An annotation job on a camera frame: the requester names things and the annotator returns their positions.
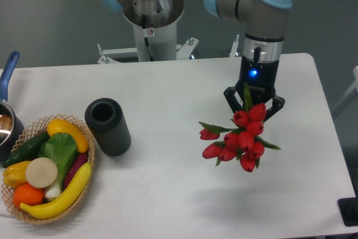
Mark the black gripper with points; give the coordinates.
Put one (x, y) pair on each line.
(261, 77)

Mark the red tulip bouquet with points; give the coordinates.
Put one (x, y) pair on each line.
(243, 142)

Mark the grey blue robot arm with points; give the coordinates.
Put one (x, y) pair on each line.
(265, 21)

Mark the dark grey ribbed vase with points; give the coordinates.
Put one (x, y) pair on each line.
(106, 121)

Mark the black device at table edge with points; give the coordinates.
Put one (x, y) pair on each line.
(348, 210)

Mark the purple eggplant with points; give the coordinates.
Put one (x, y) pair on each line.
(81, 159)

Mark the green bok choy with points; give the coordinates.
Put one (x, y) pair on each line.
(61, 148)

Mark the yellow squash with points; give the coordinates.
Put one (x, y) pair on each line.
(64, 126)

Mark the round beige disc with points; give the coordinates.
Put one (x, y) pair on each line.
(41, 172)

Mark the yellow banana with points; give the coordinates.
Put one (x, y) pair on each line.
(65, 199)

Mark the green cucumber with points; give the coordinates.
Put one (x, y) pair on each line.
(27, 151)

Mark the orange fruit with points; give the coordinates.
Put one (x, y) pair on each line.
(27, 194)

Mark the yellow bell pepper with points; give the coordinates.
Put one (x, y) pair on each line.
(15, 175)

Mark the white frame at right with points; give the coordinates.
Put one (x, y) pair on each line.
(346, 98)

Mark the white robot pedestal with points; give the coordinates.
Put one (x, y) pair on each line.
(154, 25)

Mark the blue handled saucepan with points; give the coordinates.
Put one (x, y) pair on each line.
(11, 126)

